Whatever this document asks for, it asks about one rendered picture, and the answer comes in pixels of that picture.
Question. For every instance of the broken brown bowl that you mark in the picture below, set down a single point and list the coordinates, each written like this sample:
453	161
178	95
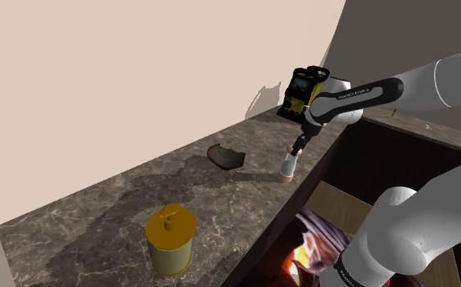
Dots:
224	158

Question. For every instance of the yellow lidded jar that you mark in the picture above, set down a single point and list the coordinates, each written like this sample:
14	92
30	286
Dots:
170	242

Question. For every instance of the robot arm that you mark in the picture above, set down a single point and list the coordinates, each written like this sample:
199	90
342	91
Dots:
425	85

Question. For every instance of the patterned robot stand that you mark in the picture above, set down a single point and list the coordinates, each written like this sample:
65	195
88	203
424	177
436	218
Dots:
318	238

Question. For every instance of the yellow and black device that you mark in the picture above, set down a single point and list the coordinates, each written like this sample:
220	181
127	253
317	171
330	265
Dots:
296	99

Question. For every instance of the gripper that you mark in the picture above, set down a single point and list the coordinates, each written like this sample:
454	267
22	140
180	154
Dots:
310	129

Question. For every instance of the white and peach bottle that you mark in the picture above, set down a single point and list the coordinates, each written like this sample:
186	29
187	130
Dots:
289	165

